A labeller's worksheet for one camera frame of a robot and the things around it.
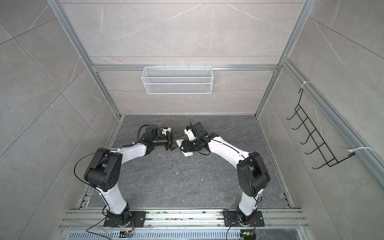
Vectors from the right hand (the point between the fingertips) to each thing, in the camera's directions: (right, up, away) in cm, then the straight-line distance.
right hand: (184, 147), depth 87 cm
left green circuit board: (-26, -40, -17) cm, 51 cm away
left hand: (-1, +6, 0) cm, 6 cm away
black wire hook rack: (+62, +2, -23) cm, 66 cm away
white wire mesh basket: (-6, +44, +14) cm, 46 cm away
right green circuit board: (+32, -40, -16) cm, 54 cm away
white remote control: (+1, -3, -6) cm, 7 cm away
